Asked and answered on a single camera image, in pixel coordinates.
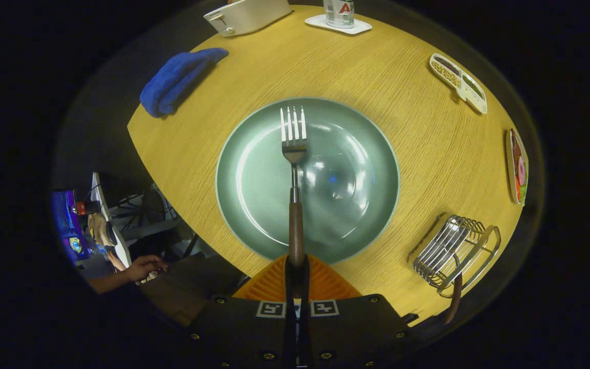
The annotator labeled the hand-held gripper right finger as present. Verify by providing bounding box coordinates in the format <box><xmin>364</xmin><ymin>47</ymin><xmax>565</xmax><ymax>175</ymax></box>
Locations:
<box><xmin>298</xmin><ymin>255</ymin><xmax>413</xmax><ymax>368</ymax></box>

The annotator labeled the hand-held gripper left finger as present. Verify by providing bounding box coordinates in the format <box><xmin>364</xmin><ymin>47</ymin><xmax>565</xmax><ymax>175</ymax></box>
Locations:
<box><xmin>193</xmin><ymin>255</ymin><xmax>298</xmax><ymax>368</ymax></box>

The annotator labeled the fork with wooden handle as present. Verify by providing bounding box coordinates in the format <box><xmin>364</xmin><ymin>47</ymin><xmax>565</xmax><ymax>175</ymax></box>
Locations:
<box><xmin>280</xmin><ymin>106</ymin><xmax>308</xmax><ymax>270</ymax></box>

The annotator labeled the spoon with wooden handle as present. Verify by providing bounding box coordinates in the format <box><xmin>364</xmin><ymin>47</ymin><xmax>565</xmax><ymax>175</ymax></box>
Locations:
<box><xmin>441</xmin><ymin>256</ymin><xmax>463</xmax><ymax>325</ymax></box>

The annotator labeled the pale green plate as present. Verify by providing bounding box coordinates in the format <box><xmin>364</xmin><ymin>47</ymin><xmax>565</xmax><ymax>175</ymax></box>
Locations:
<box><xmin>216</xmin><ymin>97</ymin><xmax>401</xmax><ymax>265</ymax></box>

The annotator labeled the white panel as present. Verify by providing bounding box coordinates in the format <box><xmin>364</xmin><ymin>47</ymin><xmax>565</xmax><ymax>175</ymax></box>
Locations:
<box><xmin>91</xmin><ymin>172</ymin><xmax>133</xmax><ymax>267</ymax></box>

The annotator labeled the tan object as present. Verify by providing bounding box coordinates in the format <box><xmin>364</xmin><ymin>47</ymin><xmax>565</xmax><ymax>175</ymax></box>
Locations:
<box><xmin>88</xmin><ymin>213</ymin><xmax>117</xmax><ymax>247</ymax></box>

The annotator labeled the computer monitor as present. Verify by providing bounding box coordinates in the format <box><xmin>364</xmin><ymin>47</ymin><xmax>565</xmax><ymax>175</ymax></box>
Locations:
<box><xmin>52</xmin><ymin>190</ymin><xmax>91</xmax><ymax>263</ymax></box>

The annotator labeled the white oval food plate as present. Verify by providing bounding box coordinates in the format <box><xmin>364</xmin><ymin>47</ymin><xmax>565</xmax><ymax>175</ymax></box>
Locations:
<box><xmin>505</xmin><ymin>128</ymin><xmax>529</xmax><ymax>206</ymax></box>

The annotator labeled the blue cloth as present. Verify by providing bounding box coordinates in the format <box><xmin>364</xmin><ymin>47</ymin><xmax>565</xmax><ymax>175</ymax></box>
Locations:
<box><xmin>139</xmin><ymin>48</ymin><xmax>229</xmax><ymax>118</ymax></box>

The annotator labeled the brown sausage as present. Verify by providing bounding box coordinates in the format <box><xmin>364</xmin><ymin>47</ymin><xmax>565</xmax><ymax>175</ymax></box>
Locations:
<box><xmin>511</xmin><ymin>131</ymin><xmax>523</xmax><ymax>170</ymax></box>

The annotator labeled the white divided dish with beans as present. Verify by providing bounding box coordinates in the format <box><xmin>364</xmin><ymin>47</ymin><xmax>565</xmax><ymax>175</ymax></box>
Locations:
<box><xmin>429</xmin><ymin>53</ymin><xmax>488</xmax><ymax>114</ymax></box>

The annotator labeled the white square coaster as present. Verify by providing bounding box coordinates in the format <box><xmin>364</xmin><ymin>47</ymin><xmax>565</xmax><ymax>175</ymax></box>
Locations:
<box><xmin>305</xmin><ymin>14</ymin><xmax>373</xmax><ymax>35</ymax></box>

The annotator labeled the white toaster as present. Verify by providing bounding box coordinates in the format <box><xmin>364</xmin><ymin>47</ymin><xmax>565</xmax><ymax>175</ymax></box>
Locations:
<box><xmin>203</xmin><ymin>0</ymin><xmax>293</xmax><ymax>37</ymax></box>

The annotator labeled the clear bottle with label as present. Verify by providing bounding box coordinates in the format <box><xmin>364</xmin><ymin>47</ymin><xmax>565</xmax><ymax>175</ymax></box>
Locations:
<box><xmin>323</xmin><ymin>0</ymin><xmax>355</xmax><ymax>29</ymax></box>

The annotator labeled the metal wire basket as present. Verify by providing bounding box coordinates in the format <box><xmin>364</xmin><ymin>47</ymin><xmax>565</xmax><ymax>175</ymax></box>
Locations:
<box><xmin>409</xmin><ymin>214</ymin><xmax>501</xmax><ymax>299</ymax></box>

